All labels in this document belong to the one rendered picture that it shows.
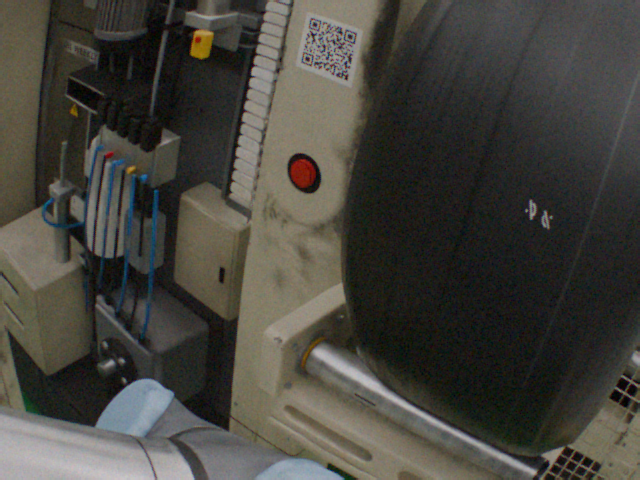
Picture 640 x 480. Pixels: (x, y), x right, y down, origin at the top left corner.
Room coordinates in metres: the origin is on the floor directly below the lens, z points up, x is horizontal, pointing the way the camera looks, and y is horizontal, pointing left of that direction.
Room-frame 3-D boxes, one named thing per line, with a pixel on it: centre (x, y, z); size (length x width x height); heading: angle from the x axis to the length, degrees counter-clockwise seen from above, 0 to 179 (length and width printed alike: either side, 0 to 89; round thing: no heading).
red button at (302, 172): (0.80, 0.03, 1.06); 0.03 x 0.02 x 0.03; 58
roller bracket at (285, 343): (0.82, -0.08, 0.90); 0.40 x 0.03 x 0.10; 148
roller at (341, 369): (0.61, -0.16, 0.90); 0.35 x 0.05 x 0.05; 58
